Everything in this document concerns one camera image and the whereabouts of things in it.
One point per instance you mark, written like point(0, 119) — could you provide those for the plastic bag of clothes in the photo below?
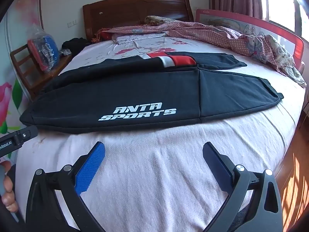
point(45, 50)

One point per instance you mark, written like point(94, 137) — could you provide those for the person's left hand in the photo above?
point(6, 186)

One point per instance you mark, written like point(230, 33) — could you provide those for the red checked quilt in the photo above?
point(205, 32)

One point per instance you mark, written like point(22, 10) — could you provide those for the wooden chair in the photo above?
point(36, 77)

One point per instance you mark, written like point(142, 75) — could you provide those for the black pants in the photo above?
point(144, 89)

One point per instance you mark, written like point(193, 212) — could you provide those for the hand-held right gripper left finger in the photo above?
point(93, 164)

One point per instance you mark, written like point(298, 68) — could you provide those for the dark clothes pile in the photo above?
point(74, 43)

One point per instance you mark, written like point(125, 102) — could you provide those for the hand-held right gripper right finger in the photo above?
point(217, 166)

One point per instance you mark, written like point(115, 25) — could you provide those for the white wall socket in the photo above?
point(72, 24)

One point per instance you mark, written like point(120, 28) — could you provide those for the bed with floral sheet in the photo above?
point(157, 162)

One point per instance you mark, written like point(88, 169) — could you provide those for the red pillow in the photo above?
point(103, 36)

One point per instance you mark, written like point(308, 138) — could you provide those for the floral wardrobe door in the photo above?
point(14, 53)

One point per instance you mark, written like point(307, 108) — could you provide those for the red bed guard rail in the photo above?
point(241, 23)

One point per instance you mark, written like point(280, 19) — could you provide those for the wooden headboard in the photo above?
point(135, 14)

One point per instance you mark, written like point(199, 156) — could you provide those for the window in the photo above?
point(287, 2)

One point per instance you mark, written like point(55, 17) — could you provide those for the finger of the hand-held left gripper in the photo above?
point(27, 134)

